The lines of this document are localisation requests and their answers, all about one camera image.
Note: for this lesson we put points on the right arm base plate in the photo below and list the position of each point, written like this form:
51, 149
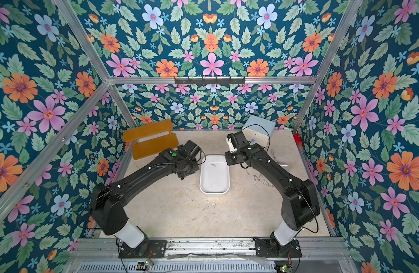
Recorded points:
277, 247

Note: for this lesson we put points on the small blue-topped drawer cabinet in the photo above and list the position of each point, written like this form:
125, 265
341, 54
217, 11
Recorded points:
258, 130

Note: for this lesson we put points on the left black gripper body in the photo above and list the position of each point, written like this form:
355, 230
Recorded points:
191, 166

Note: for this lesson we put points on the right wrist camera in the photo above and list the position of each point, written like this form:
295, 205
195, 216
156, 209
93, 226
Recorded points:
237, 141

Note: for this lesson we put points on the black wall hook rail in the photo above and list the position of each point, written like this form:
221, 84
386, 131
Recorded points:
209, 80

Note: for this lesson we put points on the aluminium front rail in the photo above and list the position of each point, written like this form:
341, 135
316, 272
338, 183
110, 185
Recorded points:
214, 255

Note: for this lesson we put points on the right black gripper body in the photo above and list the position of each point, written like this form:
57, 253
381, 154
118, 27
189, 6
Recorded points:
232, 158

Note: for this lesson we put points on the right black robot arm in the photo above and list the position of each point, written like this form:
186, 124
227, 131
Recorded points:
300, 203

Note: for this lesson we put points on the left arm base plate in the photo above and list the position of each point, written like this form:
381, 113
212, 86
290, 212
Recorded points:
149, 248

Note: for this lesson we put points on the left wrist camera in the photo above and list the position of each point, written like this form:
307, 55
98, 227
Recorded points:
190, 150

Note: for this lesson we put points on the red object at wall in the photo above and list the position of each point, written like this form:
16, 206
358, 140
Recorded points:
298, 139

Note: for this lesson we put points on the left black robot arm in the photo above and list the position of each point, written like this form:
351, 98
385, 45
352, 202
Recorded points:
108, 201

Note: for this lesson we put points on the white plastic storage box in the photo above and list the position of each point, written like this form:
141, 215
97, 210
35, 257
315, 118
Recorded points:
214, 176

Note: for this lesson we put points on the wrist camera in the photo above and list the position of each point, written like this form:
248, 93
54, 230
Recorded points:
190, 150
237, 141

